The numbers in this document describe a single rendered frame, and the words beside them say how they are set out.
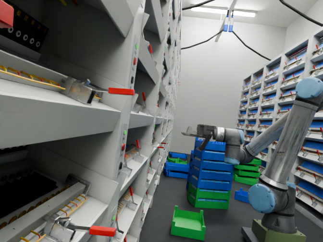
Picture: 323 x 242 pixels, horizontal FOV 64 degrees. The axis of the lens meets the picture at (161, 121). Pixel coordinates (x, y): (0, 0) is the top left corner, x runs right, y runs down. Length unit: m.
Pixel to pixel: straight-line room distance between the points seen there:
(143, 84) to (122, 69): 0.71
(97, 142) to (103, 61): 0.17
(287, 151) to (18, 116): 1.34
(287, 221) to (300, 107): 0.64
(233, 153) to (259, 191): 0.28
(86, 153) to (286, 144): 1.10
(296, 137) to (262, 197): 0.35
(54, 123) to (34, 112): 0.05
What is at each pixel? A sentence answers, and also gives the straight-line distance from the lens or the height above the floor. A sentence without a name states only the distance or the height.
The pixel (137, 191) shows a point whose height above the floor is 0.32.
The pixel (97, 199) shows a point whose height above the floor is 0.50.
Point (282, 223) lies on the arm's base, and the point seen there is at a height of 0.19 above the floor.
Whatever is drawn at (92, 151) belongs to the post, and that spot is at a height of 0.59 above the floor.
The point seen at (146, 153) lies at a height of 0.51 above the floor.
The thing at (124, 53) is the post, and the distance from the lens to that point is 0.57.
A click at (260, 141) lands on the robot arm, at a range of 1.69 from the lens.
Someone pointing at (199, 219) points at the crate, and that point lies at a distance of 1.95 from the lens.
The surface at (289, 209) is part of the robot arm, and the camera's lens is 1.68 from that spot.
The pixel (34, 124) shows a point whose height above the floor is 0.66.
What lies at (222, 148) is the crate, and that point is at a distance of 2.20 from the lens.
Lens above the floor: 0.68
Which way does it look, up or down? 1 degrees down
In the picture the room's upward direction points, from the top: 8 degrees clockwise
